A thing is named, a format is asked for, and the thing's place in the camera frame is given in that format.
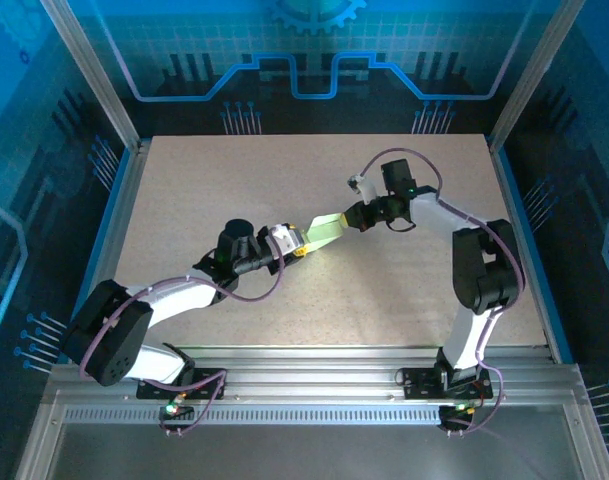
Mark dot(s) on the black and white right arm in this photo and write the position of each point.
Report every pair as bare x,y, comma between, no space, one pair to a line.
484,270

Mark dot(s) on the slotted metal strip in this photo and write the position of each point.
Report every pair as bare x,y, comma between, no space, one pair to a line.
309,415

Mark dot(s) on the grey metal panel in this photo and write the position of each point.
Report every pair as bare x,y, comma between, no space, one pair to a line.
309,455

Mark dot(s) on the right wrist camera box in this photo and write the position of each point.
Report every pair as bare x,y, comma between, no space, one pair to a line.
366,189

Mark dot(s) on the aluminium table rail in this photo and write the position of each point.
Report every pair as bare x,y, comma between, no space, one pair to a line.
309,375

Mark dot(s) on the aluminium left side rail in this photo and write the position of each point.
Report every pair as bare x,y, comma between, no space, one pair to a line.
111,225

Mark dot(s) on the aluminium right side rail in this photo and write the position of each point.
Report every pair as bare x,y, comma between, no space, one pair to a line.
526,250

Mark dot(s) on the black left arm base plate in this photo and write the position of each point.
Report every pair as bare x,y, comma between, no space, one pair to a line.
209,382

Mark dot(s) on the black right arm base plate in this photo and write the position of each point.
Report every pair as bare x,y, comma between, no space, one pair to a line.
416,385

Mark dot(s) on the aluminium right frame post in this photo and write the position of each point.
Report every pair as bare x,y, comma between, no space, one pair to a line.
534,75

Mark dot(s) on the aluminium frame post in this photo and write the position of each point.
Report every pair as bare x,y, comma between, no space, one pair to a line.
534,75
91,75

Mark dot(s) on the aluminium left frame post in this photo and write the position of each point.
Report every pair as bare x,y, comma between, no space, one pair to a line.
91,75

